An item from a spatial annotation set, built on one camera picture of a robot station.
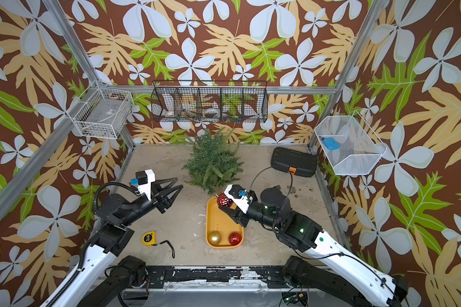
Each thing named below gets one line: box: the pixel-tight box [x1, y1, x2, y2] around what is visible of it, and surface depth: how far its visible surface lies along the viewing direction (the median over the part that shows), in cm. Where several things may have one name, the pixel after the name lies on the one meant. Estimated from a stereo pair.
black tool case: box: [270, 146, 318, 178], surface depth 107 cm
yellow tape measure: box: [141, 230, 175, 259], surface depth 84 cm
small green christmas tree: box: [181, 128, 246, 196], surface depth 78 cm
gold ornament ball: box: [208, 224, 222, 247], surface depth 82 cm
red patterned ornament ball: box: [215, 192, 234, 208], surface depth 61 cm
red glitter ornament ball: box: [228, 231, 243, 247], surface depth 80 cm
